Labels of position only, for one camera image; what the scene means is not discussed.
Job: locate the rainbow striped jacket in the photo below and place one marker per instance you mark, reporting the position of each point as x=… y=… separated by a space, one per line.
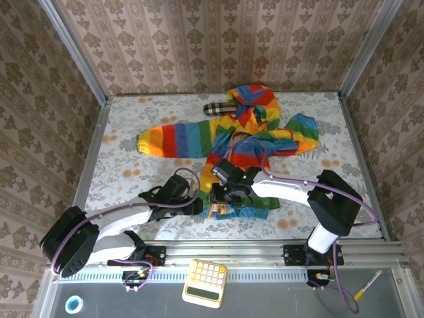
x=185 y=142

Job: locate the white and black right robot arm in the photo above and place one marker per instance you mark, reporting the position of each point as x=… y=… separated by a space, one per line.
x=285 y=189

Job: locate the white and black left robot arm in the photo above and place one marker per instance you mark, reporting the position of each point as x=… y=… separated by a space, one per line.
x=116 y=217

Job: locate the yellow calculator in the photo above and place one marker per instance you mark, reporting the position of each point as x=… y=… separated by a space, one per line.
x=205 y=283

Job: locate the beige plaid slipper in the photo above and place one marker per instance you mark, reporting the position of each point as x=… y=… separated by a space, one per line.
x=217 y=109

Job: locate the black left connector box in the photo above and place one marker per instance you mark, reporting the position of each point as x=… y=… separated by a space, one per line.
x=132 y=280

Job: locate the black connector box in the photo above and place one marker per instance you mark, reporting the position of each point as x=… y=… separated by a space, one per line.
x=319 y=278
x=132 y=280

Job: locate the black right connector box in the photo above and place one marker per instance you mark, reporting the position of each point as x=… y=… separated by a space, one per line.
x=319 y=278

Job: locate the blue tape roll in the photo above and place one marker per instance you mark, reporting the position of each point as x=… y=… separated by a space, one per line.
x=73 y=304

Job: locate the yellow and white pen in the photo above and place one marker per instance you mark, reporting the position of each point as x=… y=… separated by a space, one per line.
x=367 y=286

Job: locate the aluminium mounting rail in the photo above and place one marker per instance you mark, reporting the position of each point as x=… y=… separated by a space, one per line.
x=225 y=255

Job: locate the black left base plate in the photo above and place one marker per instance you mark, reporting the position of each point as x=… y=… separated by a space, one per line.
x=158 y=255

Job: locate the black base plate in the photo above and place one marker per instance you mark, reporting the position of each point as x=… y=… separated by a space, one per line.
x=293 y=255
x=158 y=255

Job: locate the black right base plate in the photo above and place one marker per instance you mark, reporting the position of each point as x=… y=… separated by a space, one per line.
x=293 y=255

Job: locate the aluminium frame post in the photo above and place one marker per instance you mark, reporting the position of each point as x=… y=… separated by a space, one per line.
x=366 y=46
x=76 y=53

